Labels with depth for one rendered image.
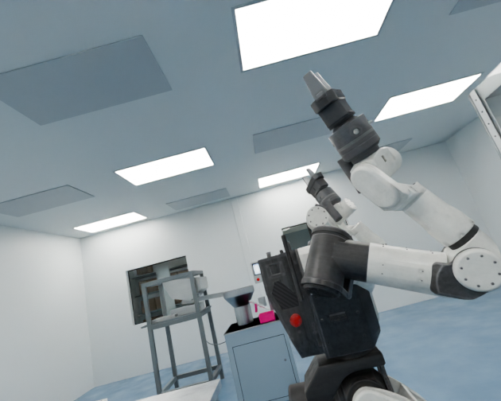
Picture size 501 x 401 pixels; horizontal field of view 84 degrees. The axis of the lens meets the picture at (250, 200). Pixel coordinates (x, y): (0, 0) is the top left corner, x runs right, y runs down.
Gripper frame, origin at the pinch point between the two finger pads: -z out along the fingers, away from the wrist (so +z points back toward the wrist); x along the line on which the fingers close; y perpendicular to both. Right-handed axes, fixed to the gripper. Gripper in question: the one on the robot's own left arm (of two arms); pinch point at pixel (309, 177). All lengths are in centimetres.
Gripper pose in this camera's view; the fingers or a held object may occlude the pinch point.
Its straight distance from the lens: 133.9
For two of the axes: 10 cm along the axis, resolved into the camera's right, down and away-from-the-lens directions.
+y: -8.7, 2.5, -4.3
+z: 4.7, 7.2, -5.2
